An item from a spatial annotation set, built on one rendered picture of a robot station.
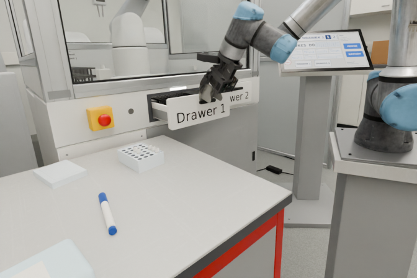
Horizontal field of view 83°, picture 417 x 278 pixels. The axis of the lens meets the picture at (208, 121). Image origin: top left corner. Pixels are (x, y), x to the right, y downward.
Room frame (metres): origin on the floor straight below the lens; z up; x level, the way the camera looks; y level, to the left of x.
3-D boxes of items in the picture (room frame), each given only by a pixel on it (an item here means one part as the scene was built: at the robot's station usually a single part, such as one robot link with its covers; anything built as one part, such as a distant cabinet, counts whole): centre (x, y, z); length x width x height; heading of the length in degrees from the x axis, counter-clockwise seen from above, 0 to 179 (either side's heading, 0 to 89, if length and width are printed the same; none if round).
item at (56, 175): (0.59, 0.41, 0.77); 0.13 x 0.09 x 0.02; 53
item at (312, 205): (1.49, -0.70, 0.51); 0.50 x 0.45 x 1.02; 176
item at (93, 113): (0.76, 0.36, 0.88); 0.07 x 0.05 x 0.07; 130
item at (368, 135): (0.70, -0.55, 0.83); 0.15 x 0.15 x 0.10
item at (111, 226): (0.41, 0.21, 0.77); 0.14 x 0.02 x 0.02; 31
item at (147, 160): (0.65, 0.21, 0.78); 0.12 x 0.08 x 0.04; 45
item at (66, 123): (1.39, 0.40, 0.87); 1.02 x 0.95 x 0.14; 130
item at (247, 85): (1.19, -0.12, 0.87); 0.29 x 0.02 x 0.11; 130
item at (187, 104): (0.88, 0.03, 0.87); 0.29 x 0.02 x 0.11; 130
